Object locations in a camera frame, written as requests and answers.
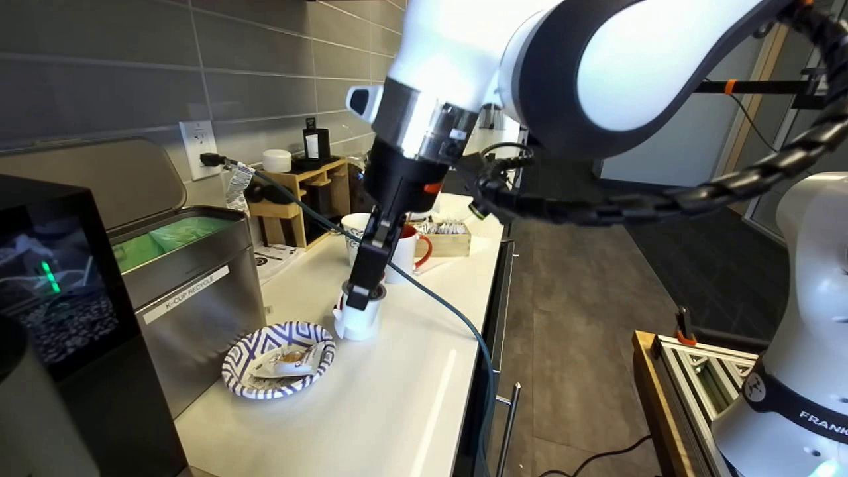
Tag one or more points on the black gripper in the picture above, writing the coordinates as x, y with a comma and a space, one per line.
398, 182

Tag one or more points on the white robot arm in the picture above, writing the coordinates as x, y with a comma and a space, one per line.
653, 62

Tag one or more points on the black coffeemaker with screen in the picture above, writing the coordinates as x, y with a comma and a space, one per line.
80, 354

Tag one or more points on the white cup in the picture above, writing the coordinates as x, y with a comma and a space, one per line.
354, 225

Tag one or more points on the wooden box with packets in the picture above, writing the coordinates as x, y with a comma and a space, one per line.
449, 239

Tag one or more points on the white cylinder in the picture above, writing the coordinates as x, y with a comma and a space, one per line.
359, 333

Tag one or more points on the small wooden shelf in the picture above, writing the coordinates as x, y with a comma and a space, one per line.
305, 188

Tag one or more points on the dark glass bottle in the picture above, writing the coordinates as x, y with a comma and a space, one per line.
315, 143

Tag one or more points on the white paper packet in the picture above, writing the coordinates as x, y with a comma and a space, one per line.
286, 362

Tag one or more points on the white jar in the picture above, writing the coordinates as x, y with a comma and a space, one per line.
276, 159

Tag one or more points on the blue patterned paper plate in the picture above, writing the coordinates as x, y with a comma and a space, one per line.
248, 371

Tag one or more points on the stainless steel appliance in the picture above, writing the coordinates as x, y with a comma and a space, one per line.
194, 309

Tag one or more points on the black power plug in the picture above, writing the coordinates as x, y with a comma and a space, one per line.
213, 159

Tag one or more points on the black orange clamp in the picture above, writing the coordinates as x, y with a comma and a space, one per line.
685, 335

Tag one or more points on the white wall outlet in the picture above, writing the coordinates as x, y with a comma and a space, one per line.
196, 146

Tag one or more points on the black mount rod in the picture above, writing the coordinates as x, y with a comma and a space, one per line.
759, 85

